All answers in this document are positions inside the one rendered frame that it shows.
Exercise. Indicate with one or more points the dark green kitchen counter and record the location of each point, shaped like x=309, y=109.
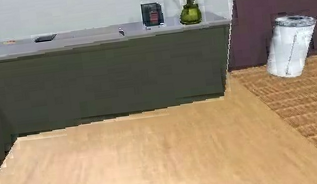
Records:
x=104, y=79

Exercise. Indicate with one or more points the small dark grey utensil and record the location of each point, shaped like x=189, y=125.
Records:
x=121, y=31

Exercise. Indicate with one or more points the black and red box appliance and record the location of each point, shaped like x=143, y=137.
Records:
x=152, y=14

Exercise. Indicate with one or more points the house plant in green pot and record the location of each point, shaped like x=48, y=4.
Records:
x=190, y=13

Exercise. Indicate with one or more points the flat black slab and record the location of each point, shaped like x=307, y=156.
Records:
x=45, y=38

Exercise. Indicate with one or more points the white cylindrical bin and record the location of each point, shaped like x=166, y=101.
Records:
x=290, y=45

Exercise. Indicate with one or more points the small orange flat item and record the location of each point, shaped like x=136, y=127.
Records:
x=9, y=41

